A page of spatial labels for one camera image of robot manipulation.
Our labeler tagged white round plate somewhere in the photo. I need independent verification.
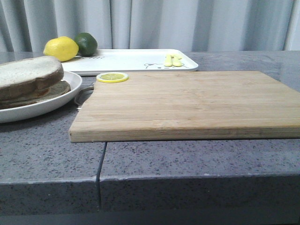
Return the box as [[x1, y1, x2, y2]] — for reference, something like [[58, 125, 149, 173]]
[[0, 71, 83, 123]]

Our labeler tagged white bread slice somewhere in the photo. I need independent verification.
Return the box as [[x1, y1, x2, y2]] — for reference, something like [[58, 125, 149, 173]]
[[0, 56, 64, 100]]

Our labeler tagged white bear tray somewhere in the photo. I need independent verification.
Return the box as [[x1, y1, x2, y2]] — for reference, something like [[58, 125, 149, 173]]
[[62, 49, 198, 76]]

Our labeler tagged bottom bread slice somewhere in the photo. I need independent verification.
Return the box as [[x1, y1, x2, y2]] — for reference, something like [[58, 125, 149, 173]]
[[0, 81, 71, 109]]

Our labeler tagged wooden cutting board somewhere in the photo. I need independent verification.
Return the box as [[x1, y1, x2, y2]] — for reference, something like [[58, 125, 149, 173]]
[[69, 71, 300, 143]]

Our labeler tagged lemon slice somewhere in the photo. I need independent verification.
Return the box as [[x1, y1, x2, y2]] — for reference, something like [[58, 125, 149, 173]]
[[96, 72, 129, 83]]

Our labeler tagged yellow plastic fork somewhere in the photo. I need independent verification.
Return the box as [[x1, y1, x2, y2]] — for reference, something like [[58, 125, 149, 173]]
[[164, 54, 173, 67]]

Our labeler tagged green lime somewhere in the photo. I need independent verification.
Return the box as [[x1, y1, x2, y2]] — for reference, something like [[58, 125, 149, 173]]
[[74, 32, 98, 57]]

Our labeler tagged yellow lemon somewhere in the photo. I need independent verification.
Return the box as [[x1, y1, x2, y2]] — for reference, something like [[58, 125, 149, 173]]
[[43, 36, 79, 62]]

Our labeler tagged fried egg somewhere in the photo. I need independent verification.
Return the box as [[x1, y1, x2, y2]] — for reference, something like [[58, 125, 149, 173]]
[[34, 88, 51, 97]]

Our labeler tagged grey curtain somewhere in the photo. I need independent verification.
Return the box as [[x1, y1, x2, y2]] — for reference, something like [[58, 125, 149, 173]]
[[0, 0, 300, 52]]

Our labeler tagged metal cutting board handle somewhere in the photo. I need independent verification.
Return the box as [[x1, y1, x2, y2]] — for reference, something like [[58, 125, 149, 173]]
[[74, 83, 95, 111]]

